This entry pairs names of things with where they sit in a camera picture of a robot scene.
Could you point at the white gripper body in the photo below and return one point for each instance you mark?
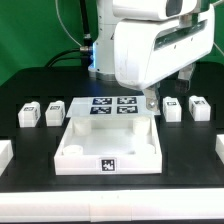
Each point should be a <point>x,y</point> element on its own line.
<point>155,40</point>

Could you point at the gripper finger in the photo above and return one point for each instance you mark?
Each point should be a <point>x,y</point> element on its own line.
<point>152,97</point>
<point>184,77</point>

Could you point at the white square table top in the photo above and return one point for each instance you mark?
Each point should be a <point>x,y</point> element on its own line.
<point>109,145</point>

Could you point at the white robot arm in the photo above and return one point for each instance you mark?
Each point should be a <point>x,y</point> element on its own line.
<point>103,48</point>

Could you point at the tag sheet with markers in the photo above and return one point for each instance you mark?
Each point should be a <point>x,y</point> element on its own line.
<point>109,106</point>

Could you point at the white right bracket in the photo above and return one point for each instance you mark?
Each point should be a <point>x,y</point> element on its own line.
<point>219,144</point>

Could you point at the white bracket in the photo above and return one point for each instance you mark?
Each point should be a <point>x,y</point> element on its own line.
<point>6,154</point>
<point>219,144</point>

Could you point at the white front rail fixture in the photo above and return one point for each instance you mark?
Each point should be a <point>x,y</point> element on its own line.
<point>99,206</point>

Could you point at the white left bracket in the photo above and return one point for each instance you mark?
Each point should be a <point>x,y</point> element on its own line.
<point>6,154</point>

